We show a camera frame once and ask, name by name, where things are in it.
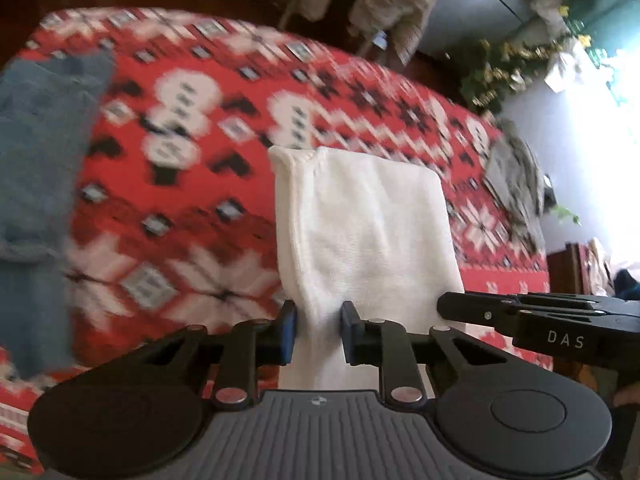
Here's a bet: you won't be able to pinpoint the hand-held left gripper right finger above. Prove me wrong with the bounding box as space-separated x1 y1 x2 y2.
340 301 511 406

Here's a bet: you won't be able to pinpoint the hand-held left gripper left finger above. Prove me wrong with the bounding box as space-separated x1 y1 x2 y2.
132 300 299 408

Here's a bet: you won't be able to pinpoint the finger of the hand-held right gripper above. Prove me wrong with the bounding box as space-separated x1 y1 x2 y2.
436 291 521 335
515 294 608 315

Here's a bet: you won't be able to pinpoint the cream knit striped vest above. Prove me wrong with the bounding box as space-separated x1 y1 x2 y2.
267 145 466 391

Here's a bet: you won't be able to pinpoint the person's right hand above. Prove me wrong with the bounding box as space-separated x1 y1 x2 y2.
612 385 640 408

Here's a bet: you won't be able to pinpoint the dark wooden nightstand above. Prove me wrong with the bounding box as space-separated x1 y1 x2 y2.
546 242 618 298

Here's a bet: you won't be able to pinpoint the cream cloth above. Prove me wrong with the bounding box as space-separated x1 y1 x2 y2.
585 239 618 297

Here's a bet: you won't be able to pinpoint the dark blue fuzzy cloth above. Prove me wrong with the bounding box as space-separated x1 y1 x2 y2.
614 269 640 302

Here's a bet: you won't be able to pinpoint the green plant sprig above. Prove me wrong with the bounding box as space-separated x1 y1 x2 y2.
550 204 583 226

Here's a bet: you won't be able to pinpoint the grey shirt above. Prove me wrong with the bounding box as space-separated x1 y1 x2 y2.
482 120 546 256

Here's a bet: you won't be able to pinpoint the red patterned blanket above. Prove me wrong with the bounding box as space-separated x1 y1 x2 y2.
0 7 556 476

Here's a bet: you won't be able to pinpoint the small christmas tree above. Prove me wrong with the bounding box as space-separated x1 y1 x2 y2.
457 35 571 113

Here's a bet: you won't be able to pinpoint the white ribbon bow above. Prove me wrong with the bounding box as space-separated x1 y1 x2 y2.
544 42 588 93

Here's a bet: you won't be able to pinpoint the blue jeans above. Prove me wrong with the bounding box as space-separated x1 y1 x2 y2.
0 52 117 381

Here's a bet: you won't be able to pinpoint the green printed curtain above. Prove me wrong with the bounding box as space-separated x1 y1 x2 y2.
560 0 640 106

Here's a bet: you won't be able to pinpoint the grey refrigerator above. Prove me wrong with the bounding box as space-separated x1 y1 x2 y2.
417 0 546 61

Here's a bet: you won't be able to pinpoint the beige puffer jacket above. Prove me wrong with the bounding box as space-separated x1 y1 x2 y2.
270 0 451 66

